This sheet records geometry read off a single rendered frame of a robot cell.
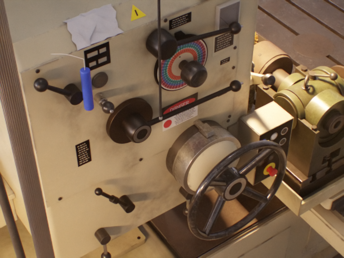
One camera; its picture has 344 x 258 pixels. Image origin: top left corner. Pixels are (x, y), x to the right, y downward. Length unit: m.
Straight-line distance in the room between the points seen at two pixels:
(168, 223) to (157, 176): 0.73
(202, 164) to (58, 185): 0.44
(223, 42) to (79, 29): 0.48
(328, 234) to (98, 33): 1.51
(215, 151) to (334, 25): 1.46
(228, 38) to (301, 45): 1.24
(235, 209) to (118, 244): 0.53
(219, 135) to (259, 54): 0.63
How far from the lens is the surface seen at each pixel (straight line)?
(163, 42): 1.74
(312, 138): 2.44
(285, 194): 2.63
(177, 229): 2.85
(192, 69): 1.83
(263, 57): 2.61
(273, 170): 2.32
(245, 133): 2.24
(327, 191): 2.67
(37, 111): 1.72
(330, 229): 2.83
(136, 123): 1.84
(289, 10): 3.43
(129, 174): 2.07
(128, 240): 2.81
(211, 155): 2.06
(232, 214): 2.92
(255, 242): 3.00
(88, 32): 1.69
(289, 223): 3.09
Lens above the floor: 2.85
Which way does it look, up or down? 43 degrees down
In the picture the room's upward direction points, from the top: straight up
